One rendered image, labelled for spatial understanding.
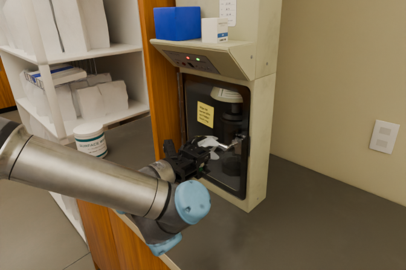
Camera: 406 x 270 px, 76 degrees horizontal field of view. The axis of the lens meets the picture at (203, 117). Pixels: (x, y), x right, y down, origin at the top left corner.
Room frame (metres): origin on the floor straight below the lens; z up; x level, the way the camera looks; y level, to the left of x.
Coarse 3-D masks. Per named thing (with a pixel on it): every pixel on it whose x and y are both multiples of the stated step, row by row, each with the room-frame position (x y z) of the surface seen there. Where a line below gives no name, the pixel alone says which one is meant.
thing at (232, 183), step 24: (192, 96) 0.86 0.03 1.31; (216, 96) 0.78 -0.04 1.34; (240, 96) 0.71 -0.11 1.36; (192, 120) 0.87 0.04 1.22; (216, 120) 0.78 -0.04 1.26; (240, 120) 0.71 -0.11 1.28; (240, 144) 0.71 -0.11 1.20; (216, 168) 0.78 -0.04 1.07; (240, 168) 0.70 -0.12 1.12; (240, 192) 0.70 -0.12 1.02
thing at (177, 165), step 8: (184, 144) 0.66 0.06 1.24; (184, 152) 0.62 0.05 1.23; (192, 152) 0.61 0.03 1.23; (200, 152) 0.62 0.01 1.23; (208, 152) 0.63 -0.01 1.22; (168, 160) 0.58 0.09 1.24; (176, 160) 0.61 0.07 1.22; (184, 160) 0.61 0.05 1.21; (192, 160) 0.60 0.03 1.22; (200, 160) 0.60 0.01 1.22; (176, 168) 0.56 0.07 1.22; (184, 168) 0.59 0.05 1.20; (192, 168) 0.59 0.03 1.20; (200, 168) 0.61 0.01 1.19; (176, 176) 0.57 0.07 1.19; (184, 176) 0.55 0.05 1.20; (192, 176) 0.57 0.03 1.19; (200, 176) 0.60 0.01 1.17
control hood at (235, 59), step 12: (156, 48) 0.85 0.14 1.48; (168, 48) 0.80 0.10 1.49; (180, 48) 0.75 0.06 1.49; (192, 48) 0.71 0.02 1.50; (204, 48) 0.67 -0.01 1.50; (216, 48) 0.64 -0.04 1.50; (228, 48) 0.62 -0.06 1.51; (240, 48) 0.65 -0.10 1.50; (252, 48) 0.68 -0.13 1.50; (216, 60) 0.69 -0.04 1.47; (228, 60) 0.65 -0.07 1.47; (240, 60) 0.65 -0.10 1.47; (252, 60) 0.68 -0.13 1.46; (228, 72) 0.70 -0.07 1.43; (240, 72) 0.67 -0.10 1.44; (252, 72) 0.68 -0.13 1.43
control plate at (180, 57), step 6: (168, 54) 0.84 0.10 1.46; (174, 54) 0.81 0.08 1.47; (180, 54) 0.78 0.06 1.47; (186, 54) 0.76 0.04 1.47; (192, 54) 0.74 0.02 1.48; (174, 60) 0.85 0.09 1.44; (180, 60) 0.82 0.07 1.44; (186, 60) 0.80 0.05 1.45; (192, 60) 0.77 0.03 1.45; (198, 60) 0.75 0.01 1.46; (204, 60) 0.72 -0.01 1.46; (186, 66) 0.84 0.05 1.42; (198, 66) 0.78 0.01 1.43; (204, 66) 0.76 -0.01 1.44; (210, 66) 0.74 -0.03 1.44; (216, 72) 0.75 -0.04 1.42
